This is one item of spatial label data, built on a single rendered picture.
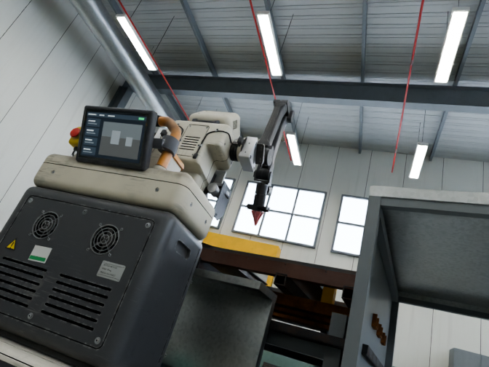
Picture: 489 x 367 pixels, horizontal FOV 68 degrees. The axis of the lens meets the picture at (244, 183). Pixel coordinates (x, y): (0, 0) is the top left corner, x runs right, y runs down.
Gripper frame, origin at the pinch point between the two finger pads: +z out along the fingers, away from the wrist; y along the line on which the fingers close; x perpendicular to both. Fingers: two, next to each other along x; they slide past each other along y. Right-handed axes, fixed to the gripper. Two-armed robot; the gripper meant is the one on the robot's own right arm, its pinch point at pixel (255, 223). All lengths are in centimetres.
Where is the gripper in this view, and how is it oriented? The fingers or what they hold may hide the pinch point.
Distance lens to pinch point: 178.9
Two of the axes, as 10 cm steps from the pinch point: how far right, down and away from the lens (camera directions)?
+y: -9.2, -1.5, 3.6
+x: -3.5, -0.7, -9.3
